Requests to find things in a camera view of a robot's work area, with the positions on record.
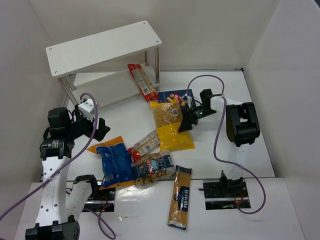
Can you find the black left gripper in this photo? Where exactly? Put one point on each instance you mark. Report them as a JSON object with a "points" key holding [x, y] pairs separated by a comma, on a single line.
{"points": [[92, 127]]}

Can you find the white two-tier shelf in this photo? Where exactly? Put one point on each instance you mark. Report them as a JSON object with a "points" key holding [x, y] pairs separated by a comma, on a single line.
{"points": [[79, 55]]}

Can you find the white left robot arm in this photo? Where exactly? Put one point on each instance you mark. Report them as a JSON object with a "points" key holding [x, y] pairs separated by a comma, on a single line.
{"points": [[59, 213]]}

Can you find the red spaghetti pack on table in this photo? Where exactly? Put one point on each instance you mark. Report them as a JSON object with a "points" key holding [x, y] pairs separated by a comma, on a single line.
{"points": [[144, 146]]}

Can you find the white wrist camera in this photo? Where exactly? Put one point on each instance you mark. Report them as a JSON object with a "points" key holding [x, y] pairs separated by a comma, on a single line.
{"points": [[186, 101], [89, 109]]}

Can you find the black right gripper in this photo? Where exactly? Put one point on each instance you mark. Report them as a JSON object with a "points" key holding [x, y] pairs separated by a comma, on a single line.
{"points": [[189, 119]]}

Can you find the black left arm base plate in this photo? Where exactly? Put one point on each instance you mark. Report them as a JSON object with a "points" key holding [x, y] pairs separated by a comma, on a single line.
{"points": [[104, 200]]}

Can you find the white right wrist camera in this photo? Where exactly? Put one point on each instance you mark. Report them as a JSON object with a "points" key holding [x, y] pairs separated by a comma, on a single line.
{"points": [[186, 101]]}

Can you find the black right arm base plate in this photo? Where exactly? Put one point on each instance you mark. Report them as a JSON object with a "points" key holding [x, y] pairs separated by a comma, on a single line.
{"points": [[216, 199]]}

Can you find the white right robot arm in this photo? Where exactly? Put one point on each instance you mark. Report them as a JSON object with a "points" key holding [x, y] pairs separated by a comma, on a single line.
{"points": [[242, 129]]}

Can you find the La Sicilia spaghetti pack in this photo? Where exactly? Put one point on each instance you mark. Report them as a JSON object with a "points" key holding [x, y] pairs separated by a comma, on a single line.
{"points": [[178, 212]]}

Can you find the red spaghetti pack on shelf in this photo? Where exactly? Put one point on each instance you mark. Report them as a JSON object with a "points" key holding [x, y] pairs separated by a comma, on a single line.
{"points": [[145, 86]]}

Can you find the blue Barilla pasta box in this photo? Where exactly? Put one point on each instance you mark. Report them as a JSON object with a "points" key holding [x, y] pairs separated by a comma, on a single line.
{"points": [[170, 96]]}

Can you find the blue orange pasta bag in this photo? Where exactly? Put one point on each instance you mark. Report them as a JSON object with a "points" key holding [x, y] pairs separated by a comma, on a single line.
{"points": [[116, 163]]}

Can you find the yellow fusilli pasta bag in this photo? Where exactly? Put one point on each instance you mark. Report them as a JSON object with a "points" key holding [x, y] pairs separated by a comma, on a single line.
{"points": [[168, 117]]}

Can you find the clear mixed pasta bag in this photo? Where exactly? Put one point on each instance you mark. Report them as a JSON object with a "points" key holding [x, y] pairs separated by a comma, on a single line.
{"points": [[150, 168]]}

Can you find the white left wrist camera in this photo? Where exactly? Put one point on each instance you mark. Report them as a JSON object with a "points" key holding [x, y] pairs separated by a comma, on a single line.
{"points": [[89, 109]]}

